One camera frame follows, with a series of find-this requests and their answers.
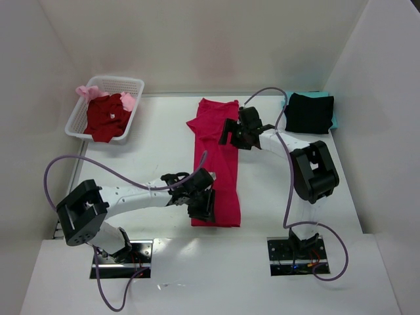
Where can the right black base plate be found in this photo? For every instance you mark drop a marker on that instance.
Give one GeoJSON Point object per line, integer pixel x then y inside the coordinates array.
{"type": "Point", "coordinates": [286, 262]}

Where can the magenta t shirt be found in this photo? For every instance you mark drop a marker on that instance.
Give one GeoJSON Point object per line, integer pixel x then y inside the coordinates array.
{"type": "Point", "coordinates": [222, 160]}

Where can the teal folded t shirt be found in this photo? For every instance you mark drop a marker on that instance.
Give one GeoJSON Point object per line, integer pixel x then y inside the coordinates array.
{"type": "Point", "coordinates": [316, 94]}

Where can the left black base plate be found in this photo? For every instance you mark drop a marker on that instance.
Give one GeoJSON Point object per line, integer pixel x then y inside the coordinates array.
{"type": "Point", "coordinates": [137, 262]}

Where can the dark red t shirt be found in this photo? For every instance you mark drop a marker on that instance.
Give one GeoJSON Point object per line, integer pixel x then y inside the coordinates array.
{"type": "Point", "coordinates": [106, 118]}

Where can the white plastic basket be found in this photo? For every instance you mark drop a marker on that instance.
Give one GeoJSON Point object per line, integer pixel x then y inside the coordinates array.
{"type": "Point", "coordinates": [111, 85]}

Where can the metal table edge bracket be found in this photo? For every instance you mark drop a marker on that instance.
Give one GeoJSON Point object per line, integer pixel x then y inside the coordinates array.
{"type": "Point", "coordinates": [58, 231]}

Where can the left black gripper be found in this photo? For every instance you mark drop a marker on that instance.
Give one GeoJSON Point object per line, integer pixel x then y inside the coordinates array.
{"type": "Point", "coordinates": [203, 206]}

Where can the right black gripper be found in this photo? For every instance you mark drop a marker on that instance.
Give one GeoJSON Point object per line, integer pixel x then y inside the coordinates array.
{"type": "Point", "coordinates": [233, 134]}

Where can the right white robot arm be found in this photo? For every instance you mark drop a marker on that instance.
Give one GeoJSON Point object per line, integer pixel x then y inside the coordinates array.
{"type": "Point", "coordinates": [313, 173]}

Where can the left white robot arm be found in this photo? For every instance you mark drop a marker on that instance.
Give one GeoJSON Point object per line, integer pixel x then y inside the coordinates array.
{"type": "Point", "coordinates": [84, 212]}

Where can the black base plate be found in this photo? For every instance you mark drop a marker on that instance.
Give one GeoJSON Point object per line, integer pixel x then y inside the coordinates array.
{"type": "Point", "coordinates": [286, 262]}
{"type": "Point", "coordinates": [137, 262]}

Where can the black folded t shirt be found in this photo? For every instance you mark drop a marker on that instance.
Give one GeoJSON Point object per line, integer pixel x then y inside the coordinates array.
{"type": "Point", "coordinates": [309, 115]}

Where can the light pink t shirt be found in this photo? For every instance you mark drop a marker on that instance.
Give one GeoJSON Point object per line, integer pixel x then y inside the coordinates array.
{"type": "Point", "coordinates": [93, 92]}

